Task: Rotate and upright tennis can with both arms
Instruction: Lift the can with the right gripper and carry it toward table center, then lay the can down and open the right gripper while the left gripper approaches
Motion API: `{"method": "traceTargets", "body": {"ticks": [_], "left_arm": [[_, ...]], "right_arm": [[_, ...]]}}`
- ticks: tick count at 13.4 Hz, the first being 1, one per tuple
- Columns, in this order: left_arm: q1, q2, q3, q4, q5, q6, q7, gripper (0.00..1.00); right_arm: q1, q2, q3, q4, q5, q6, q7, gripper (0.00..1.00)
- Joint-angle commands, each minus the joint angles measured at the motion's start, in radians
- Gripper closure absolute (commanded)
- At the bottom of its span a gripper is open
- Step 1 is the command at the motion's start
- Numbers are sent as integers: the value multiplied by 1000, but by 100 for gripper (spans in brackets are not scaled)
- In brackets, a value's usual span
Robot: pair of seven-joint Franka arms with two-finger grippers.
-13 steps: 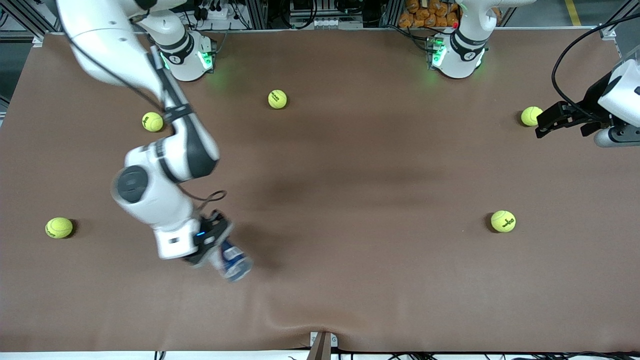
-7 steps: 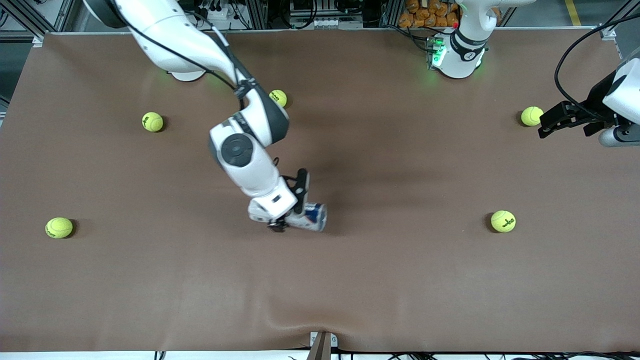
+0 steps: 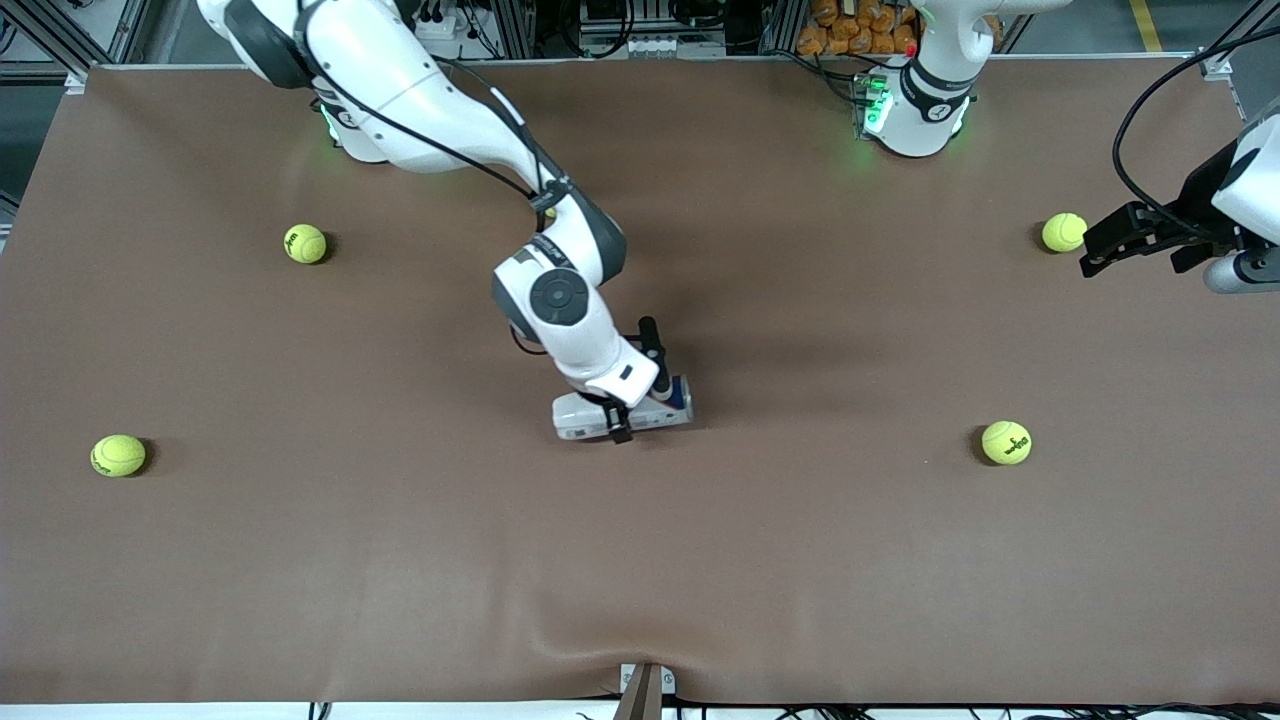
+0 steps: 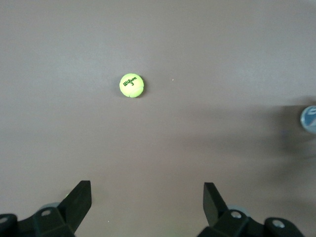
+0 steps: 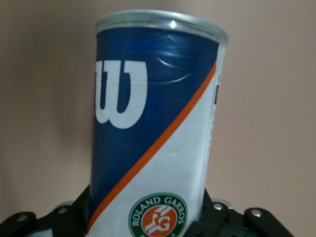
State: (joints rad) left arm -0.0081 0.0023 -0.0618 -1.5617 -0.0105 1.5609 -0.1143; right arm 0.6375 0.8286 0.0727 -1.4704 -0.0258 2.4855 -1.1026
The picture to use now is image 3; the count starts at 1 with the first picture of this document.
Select white blue tennis can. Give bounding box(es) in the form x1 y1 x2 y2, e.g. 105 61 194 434
553 375 694 442

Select yellow tennis ball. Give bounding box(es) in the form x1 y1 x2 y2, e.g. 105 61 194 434
1042 212 1089 254
90 434 147 478
981 420 1033 466
283 224 328 265

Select brown table mat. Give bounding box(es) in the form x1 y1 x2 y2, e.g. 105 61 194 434
0 55 1280 706

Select white terminal block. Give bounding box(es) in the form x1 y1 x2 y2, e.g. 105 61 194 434
580 33 728 59

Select orange netted bag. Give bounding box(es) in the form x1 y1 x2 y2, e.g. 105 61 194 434
797 0 923 58

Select white power strip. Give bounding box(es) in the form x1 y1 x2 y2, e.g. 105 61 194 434
412 0 479 61

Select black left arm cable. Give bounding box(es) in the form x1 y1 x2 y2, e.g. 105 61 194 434
1112 25 1280 243

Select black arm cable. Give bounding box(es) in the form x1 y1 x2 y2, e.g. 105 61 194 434
295 0 576 216
1112 25 1280 243

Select metal mount bracket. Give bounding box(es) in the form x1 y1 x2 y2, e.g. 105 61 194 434
613 662 678 720

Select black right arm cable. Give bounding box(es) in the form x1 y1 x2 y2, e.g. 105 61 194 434
295 0 576 216

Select aluminium frame post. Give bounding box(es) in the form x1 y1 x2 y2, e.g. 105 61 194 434
488 0 538 59
757 0 804 56

